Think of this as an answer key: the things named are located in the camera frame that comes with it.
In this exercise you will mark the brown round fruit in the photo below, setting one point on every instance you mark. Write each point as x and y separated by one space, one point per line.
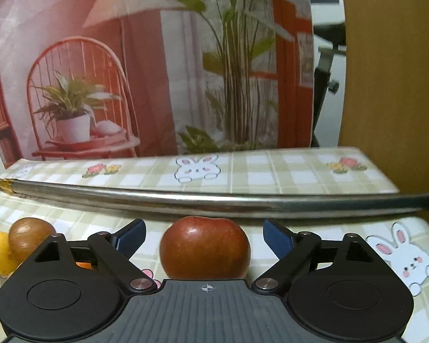
26 237

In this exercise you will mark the black exercise bike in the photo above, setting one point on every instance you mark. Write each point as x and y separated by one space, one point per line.
321 78

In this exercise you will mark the checked bunny tablecloth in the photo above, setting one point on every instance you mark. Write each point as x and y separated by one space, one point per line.
271 171

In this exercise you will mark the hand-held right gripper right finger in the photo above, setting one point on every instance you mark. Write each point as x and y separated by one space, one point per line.
277 237

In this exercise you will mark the long metal pole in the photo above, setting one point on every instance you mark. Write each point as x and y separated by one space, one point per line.
200 200

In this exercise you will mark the red apple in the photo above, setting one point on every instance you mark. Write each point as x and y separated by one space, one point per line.
203 246

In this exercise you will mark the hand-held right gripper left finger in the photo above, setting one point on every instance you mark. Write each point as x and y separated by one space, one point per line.
132 237

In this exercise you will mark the wooden panel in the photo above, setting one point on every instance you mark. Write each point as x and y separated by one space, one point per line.
396 78

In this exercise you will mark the small orange tangerine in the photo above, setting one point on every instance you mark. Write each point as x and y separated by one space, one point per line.
84 265

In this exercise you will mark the printed room backdrop cloth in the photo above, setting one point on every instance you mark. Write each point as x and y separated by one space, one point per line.
164 78

